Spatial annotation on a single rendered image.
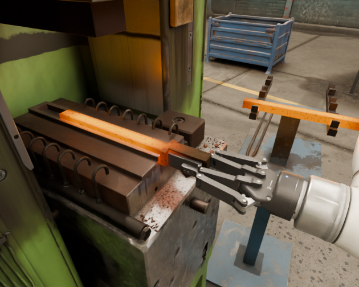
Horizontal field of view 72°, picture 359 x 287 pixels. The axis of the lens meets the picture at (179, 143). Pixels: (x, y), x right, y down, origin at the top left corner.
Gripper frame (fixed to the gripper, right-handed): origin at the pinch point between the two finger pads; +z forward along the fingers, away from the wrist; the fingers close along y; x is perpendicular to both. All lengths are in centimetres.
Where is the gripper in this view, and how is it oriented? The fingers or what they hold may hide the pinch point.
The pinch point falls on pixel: (187, 159)
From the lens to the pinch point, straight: 48.1
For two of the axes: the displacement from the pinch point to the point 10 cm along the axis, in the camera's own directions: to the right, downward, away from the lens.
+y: 5.1, -4.9, 7.1
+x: 0.0, -8.2, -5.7
